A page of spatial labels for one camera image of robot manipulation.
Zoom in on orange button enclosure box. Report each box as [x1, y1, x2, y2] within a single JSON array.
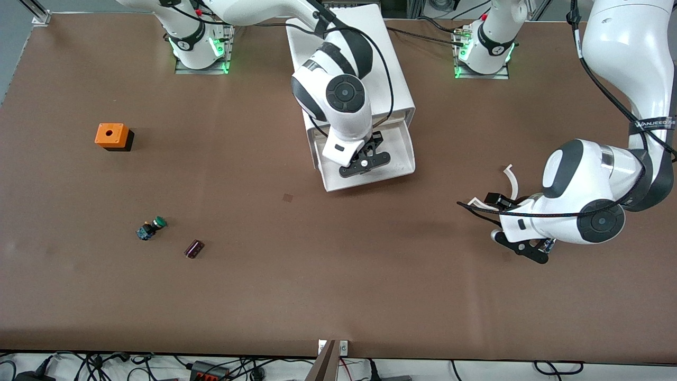
[[95, 123, 135, 152]]

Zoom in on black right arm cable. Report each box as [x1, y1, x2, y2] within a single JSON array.
[[304, 0, 396, 136]]

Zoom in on brown camera stand beam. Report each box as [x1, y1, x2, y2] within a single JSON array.
[[306, 340, 342, 381]]

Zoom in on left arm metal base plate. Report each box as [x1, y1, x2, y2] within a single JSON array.
[[454, 57, 511, 80]]

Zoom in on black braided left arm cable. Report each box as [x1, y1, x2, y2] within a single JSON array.
[[456, 0, 677, 219]]

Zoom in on white plastic drawer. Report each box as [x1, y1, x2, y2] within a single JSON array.
[[312, 119, 417, 193]]

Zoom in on black table cable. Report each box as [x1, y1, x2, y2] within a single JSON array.
[[385, 16, 467, 49]]

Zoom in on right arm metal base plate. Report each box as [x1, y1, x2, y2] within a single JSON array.
[[175, 53, 231, 75]]

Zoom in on black floor cable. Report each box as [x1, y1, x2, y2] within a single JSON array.
[[533, 360, 585, 377], [0, 351, 135, 381]]

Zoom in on green mushroom push button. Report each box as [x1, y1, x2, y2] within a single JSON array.
[[136, 216, 168, 241]]

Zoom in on aluminium frame profile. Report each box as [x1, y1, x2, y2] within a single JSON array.
[[19, 0, 52, 25]]

